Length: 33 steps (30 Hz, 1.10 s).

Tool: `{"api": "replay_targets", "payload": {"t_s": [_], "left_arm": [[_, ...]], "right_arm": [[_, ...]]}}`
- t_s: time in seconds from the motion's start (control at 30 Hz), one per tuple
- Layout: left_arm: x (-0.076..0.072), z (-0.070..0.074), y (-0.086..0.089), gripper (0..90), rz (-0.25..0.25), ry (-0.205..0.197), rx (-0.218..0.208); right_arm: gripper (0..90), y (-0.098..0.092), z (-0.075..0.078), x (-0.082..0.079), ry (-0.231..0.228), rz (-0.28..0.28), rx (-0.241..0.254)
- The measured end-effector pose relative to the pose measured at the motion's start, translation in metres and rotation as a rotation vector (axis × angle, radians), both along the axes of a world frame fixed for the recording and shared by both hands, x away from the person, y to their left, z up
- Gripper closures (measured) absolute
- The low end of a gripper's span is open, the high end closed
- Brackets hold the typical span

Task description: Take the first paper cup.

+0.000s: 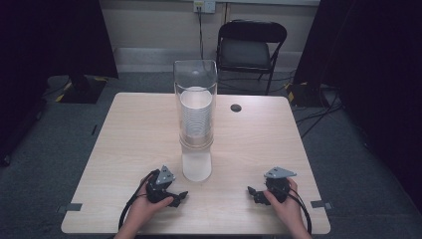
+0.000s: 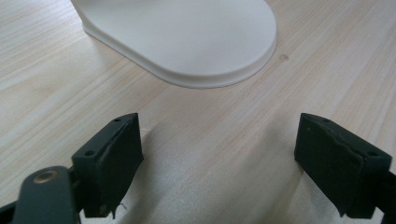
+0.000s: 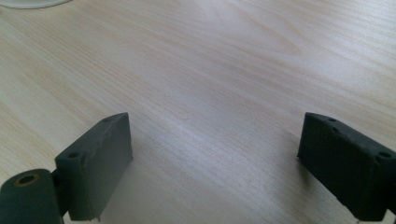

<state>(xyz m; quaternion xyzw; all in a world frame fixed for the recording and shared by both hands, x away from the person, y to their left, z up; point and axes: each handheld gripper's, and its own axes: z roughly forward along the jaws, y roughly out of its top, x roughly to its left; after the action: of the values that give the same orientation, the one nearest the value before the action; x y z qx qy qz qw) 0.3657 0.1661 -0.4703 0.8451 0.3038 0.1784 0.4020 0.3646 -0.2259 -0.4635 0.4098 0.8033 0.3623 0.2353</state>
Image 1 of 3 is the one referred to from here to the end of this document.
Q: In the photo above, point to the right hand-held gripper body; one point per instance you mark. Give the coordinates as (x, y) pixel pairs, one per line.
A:
(278, 189)

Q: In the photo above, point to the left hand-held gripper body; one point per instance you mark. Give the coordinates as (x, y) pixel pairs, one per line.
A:
(159, 191)

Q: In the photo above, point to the person's right hand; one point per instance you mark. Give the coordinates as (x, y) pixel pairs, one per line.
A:
(286, 209)

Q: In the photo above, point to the person's left hand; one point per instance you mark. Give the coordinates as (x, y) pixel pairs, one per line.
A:
(146, 209)

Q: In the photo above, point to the grey tape strip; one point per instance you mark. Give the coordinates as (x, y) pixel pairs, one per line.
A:
(321, 204)
(70, 207)

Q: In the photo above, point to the stack of white cups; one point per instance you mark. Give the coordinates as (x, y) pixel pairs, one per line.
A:
(196, 113)

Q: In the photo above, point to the black table grommet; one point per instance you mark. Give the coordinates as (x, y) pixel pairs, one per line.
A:
(236, 108)

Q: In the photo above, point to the small black floor marker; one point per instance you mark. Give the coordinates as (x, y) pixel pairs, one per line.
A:
(94, 129)

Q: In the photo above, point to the black stand base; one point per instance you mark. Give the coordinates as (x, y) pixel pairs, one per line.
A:
(84, 90)
(303, 96)

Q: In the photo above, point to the clear tall cup dispenser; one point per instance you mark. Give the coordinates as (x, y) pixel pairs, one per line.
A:
(195, 76)

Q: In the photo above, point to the black folding chair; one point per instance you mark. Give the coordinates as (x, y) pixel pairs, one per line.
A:
(247, 53)

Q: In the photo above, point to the dark curtain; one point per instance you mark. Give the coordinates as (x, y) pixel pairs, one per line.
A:
(371, 66)
(49, 40)

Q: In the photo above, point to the white wall outlet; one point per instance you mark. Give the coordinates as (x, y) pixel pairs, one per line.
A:
(204, 6)

